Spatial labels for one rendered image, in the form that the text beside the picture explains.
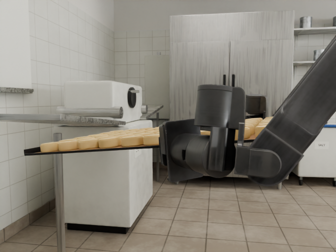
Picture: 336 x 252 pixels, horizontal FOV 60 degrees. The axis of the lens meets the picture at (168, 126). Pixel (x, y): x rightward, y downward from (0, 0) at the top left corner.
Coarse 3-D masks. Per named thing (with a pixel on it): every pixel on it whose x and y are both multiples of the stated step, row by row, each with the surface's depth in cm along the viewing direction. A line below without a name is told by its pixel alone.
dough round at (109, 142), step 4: (100, 140) 64; (104, 140) 64; (108, 140) 64; (112, 140) 64; (116, 140) 64; (120, 140) 66; (100, 144) 64; (104, 144) 64; (108, 144) 64; (112, 144) 64; (116, 144) 64; (120, 144) 66
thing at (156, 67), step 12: (144, 60) 436; (156, 60) 432; (168, 60) 429; (144, 72) 438; (156, 72) 434; (168, 72) 431; (156, 84) 435; (168, 84) 432; (156, 96) 437; (168, 96) 434; (168, 108) 436
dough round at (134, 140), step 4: (128, 136) 64; (132, 136) 63; (136, 136) 62; (140, 136) 63; (124, 140) 62; (128, 140) 61; (132, 140) 61; (136, 140) 62; (140, 140) 62; (124, 144) 62; (128, 144) 62; (132, 144) 61; (136, 144) 62; (140, 144) 63
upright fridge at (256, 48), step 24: (192, 24) 341; (216, 24) 336; (240, 24) 332; (264, 24) 328; (288, 24) 324; (192, 48) 338; (216, 48) 334; (240, 48) 330; (264, 48) 326; (288, 48) 322; (192, 72) 341; (216, 72) 336; (240, 72) 332; (264, 72) 328; (288, 72) 324; (192, 96) 343
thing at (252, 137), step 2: (254, 132) 63; (252, 134) 60; (254, 134) 59; (250, 136) 56; (252, 136) 56; (254, 136) 56; (248, 138) 53; (250, 138) 53; (252, 138) 53; (254, 138) 52; (142, 144) 63; (118, 146) 64; (120, 146) 64; (122, 146) 64; (130, 146) 62; (132, 146) 61; (134, 146) 61; (78, 148) 70; (92, 148) 66; (94, 148) 66; (96, 148) 65; (98, 148) 65; (100, 148) 64; (102, 148) 64; (58, 150) 70; (68, 150) 68; (70, 150) 67; (36, 152) 71; (38, 152) 71
